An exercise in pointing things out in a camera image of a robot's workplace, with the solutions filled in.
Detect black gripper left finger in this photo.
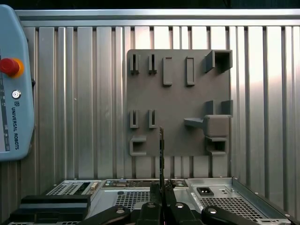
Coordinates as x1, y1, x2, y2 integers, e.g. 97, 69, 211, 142
83, 183, 163, 225

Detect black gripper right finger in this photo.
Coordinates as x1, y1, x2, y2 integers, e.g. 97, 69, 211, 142
164, 180, 261, 225

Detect blue RAM stick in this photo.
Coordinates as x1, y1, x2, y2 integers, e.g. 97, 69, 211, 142
158, 126, 166, 211

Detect grey power supply unit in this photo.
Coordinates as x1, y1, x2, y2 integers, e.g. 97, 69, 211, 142
187, 179, 290, 221

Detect black PC case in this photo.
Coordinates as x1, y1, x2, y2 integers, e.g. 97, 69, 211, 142
9, 177, 300, 225

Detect grey parts rack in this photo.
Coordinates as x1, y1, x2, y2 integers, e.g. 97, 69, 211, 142
126, 49, 234, 158

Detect pale blue teach pendant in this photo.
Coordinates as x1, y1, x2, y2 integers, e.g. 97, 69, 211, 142
0, 4, 36, 162

